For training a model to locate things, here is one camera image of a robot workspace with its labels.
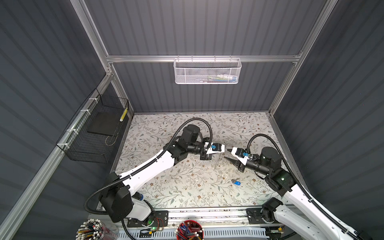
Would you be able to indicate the red pencil cup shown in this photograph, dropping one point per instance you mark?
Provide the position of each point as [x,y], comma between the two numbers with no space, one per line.
[189,230]

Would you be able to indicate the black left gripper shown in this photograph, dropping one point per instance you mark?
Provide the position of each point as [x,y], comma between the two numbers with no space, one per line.
[205,157]

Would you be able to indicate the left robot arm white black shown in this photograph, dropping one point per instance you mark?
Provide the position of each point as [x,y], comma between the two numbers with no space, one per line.
[122,201]

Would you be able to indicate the black wire basket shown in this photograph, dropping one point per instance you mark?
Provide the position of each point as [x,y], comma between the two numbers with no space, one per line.
[79,145]

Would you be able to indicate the perforated metal ring plate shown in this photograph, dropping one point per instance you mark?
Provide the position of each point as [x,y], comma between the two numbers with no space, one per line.
[218,161]

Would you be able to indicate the yellow marker pen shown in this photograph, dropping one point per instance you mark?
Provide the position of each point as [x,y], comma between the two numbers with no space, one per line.
[123,114]

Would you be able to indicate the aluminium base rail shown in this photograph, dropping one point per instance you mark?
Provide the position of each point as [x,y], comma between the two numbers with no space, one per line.
[217,223]

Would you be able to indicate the clear pencil jar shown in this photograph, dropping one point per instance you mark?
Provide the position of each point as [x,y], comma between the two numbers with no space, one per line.
[95,229]

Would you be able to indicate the aluminium frame corner post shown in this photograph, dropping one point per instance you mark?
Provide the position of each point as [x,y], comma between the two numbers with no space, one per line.
[95,38]

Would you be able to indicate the blue black stapler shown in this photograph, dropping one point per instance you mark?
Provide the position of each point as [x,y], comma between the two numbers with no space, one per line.
[139,196]

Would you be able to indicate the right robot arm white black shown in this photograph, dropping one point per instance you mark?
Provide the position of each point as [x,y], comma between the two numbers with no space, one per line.
[318,223]

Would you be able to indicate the black foam pad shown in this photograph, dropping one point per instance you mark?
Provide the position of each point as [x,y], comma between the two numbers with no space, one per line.
[106,124]

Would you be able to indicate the horizontal aluminium frame bar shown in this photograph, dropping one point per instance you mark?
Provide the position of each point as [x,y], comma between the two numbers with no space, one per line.
[215,58]

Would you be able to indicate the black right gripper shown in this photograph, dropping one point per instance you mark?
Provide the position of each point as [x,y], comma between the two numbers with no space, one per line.
[236,163]

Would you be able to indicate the white wire mesh basket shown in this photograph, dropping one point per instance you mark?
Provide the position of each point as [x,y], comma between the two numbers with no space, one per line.
[207,73]

